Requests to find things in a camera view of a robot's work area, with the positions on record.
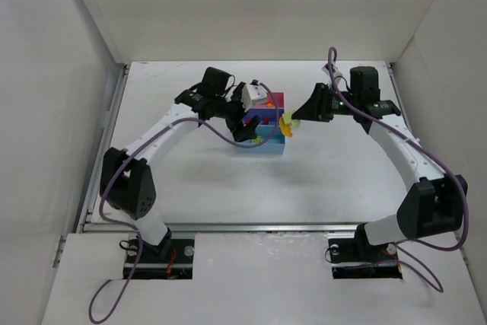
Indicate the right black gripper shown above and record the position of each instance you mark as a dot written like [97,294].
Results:
[324,101]

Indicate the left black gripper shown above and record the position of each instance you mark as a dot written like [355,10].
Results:
[236,113]

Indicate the light green duplo brick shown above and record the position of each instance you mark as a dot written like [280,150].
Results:
[257,140]
[288,120]

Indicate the yellow duplo brick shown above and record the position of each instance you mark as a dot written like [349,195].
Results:
[286,129]

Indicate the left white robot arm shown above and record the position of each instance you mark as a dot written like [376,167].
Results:
[126,181]

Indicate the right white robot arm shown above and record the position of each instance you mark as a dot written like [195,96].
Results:
[435,199]

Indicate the dark blue container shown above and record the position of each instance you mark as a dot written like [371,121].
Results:
[272,114]

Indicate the light blue container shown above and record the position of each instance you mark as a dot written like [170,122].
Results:
[274,146]

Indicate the pink container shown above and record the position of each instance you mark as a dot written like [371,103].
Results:
[277,99]

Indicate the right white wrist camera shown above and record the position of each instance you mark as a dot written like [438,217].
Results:
[332,71]

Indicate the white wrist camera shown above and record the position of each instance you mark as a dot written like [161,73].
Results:
[332,71]
[253,94]

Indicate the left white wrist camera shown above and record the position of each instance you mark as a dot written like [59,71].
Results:
[253,94]

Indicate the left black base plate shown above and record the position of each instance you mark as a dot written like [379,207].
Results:
[177,264]

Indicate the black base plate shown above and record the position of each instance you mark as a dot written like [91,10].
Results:
[350,262]
[177,264]

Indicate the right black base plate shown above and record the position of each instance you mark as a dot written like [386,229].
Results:
[350,262]

